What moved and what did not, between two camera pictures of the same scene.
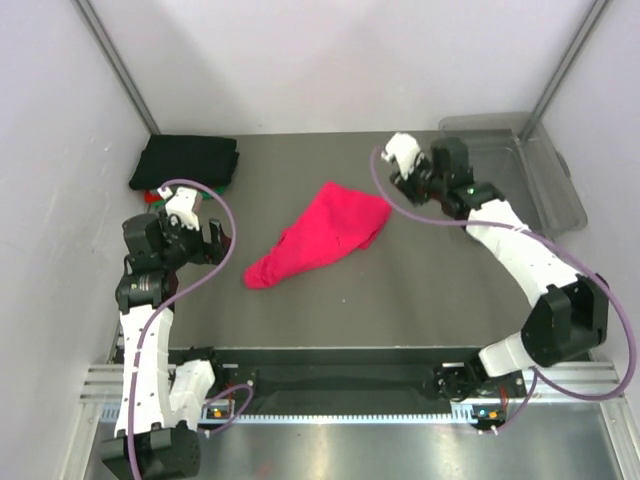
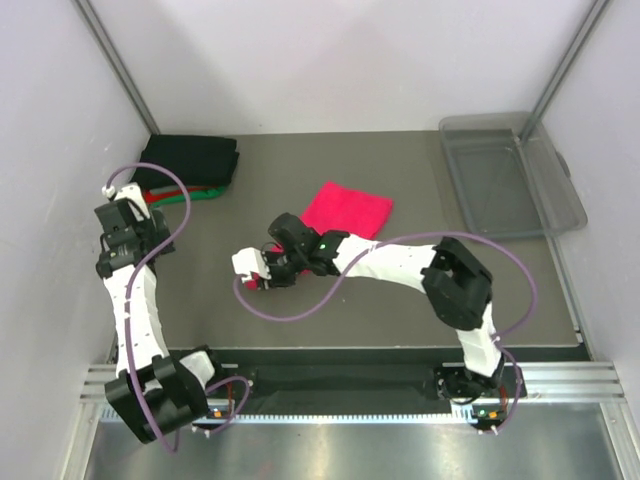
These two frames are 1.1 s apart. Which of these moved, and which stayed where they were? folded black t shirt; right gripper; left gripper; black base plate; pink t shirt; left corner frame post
Moved: right gripper; left gripper
Stayed: black base plate; pink t shirt; folded black t shirt; left corner frame post
